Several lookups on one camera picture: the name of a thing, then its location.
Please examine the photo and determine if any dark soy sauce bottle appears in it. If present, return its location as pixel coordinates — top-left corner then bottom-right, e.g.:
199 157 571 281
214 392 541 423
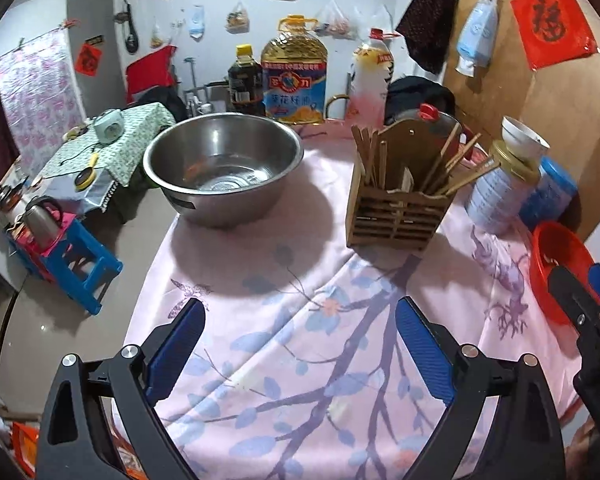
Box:
227 44 266 117

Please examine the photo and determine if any grey metal rack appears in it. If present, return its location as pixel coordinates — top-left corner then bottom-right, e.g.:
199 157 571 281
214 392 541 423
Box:
185 82 231 116

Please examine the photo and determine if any small red paper poster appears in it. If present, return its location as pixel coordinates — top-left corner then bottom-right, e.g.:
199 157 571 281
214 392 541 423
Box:
75 42 101 77

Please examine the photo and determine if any pink floral plastic sheet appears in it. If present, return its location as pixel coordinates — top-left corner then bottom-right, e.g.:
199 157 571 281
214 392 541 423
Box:
0 30 88 178

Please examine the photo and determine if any large round wooden board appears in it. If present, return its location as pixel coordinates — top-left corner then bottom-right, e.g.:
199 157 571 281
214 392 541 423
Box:
440 0 600 241

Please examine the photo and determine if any dark dotted hanging cloth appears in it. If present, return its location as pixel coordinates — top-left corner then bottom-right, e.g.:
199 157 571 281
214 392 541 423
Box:
395 0 458 75

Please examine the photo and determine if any green patterned tablecloth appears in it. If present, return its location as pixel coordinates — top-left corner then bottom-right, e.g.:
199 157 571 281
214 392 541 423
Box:
40 101 177 187

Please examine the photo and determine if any grey door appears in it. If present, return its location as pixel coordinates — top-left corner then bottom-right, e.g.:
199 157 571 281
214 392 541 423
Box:
66 0 131 121

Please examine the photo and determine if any clear bag with orange food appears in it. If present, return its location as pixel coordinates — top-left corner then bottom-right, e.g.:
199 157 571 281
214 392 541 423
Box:
225 0 251 34

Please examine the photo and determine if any black cloth on chair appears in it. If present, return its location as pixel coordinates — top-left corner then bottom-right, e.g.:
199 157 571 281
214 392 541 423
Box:
135 86 188 121

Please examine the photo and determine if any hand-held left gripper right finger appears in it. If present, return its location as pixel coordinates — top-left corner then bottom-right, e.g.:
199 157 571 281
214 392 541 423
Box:
395 296 567 480

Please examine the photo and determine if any blue white mask pack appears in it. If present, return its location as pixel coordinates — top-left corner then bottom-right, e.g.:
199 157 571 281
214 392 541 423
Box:
187 5 206 41

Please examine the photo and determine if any orange red box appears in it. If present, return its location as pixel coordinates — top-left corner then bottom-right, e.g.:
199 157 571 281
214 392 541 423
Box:
10 422 43 476

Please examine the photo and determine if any pale green rice cooker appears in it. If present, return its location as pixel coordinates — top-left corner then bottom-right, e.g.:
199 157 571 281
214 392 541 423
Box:
91 108 126 145

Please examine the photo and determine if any stainless steel basin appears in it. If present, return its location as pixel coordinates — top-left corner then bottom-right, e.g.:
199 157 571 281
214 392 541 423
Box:
142 113 305 228

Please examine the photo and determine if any wooden slatted utensil holder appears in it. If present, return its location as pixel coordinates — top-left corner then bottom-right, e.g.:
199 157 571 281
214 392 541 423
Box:
346 121 462 253

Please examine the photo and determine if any pink white drink bottle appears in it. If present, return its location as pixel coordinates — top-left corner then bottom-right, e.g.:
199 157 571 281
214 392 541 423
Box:
347 28 396 123

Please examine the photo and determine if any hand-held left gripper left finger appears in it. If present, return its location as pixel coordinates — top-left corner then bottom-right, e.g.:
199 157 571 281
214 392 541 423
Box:
34 297 207 480

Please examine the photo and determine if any copper kettle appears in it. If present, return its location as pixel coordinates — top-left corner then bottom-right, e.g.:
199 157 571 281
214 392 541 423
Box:
0 182 23 213

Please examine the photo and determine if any grey blue lace tablecloth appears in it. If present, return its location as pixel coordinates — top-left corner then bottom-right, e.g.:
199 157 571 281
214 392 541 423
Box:
35 175 118 216

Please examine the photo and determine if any steel electric kettle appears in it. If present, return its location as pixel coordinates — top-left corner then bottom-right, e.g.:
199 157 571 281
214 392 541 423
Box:
21 196 65 251

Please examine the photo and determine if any red plastic basket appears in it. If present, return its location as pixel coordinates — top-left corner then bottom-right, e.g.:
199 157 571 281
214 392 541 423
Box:
529 221 600 326

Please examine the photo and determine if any black sling bag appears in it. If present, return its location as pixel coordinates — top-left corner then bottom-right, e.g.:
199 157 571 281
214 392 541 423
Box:
114 2 140 53

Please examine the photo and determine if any blue lidded canister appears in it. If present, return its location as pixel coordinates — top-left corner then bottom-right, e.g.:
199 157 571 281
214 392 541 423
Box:
519 156 578 231

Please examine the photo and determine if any red chair cover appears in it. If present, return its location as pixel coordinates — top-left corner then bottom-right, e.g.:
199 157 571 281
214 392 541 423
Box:
126 45 178 106

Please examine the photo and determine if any pink plastic stool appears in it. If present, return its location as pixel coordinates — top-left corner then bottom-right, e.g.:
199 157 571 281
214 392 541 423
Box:
7 212 78 281

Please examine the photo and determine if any clear bag with red food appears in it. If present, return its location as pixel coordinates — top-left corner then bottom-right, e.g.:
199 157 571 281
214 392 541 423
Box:
314 0 361 40

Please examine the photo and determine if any grey metal crutch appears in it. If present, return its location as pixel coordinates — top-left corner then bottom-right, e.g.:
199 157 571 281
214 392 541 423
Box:
182 57 201 106

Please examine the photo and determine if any blue white plastic bag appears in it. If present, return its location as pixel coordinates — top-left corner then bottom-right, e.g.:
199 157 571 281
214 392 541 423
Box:
455 0 500 77

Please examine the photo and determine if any pile of wooden chopsticks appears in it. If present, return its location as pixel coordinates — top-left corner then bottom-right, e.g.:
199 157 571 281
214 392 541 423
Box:
351 122 502 196

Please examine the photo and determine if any large red paper poster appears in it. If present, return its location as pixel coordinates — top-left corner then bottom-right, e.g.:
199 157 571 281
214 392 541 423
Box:
510 0 597 71

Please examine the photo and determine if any blue plastic stool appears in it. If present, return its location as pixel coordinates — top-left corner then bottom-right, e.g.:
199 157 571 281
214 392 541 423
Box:
45 220 123 317

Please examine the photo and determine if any black jacket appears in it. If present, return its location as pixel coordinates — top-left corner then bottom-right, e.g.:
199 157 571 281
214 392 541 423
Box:
384 76 456 126

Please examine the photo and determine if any white ceramic bowl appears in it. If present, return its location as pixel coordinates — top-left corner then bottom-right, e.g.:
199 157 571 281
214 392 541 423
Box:
501 116 551 162

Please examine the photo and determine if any milk powder tin gold lid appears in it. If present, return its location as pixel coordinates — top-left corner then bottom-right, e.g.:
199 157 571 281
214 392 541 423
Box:
465 140 541 235

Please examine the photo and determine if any pink floral tablecloth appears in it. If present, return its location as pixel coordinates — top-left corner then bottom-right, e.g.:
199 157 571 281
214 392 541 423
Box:
111 120 586 480

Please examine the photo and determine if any large cooking oil bottle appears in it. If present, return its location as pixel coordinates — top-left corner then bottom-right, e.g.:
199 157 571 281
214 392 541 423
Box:
261 15 328 126

